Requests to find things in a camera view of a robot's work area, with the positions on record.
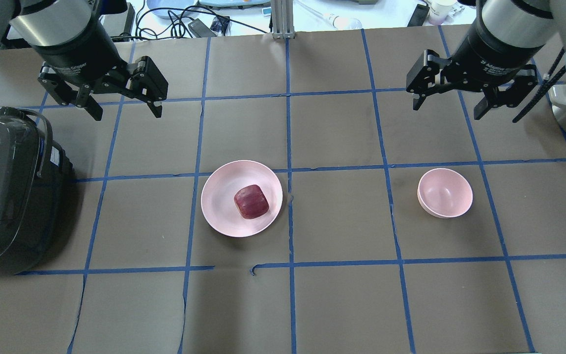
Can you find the black phone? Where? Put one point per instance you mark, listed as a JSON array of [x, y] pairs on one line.
[[419, 16]]

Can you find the black power adapter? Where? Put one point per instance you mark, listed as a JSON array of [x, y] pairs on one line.
[[199, 30]]

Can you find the black rice cooker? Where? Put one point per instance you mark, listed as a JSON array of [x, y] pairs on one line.
[[33, 169]]

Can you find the red apple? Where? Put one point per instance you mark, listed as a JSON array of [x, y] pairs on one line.
[[251, 202]]

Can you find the blue plate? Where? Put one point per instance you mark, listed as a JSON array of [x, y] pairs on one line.
[[162, 8]]

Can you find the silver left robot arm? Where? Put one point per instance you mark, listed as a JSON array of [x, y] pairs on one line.
[[52, 22]]

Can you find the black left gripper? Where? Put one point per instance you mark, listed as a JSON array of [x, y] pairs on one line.
[[77, 55]]

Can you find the white paper cup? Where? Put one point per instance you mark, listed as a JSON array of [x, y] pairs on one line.
[[439, 10]]

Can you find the pink bowl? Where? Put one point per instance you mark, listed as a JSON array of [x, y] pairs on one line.
[[444, 193]]

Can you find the pink plate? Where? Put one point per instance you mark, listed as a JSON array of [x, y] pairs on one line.
[[217, 198]]

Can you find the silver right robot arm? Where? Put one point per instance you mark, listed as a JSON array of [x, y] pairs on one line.
[[520, 23]]

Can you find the white light bulb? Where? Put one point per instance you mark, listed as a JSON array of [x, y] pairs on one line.
[[343, 23]]

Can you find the aluminium frame post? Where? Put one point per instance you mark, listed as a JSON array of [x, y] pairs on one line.
[[281, 18]]

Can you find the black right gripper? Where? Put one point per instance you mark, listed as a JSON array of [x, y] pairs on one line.
[[494, 55]]

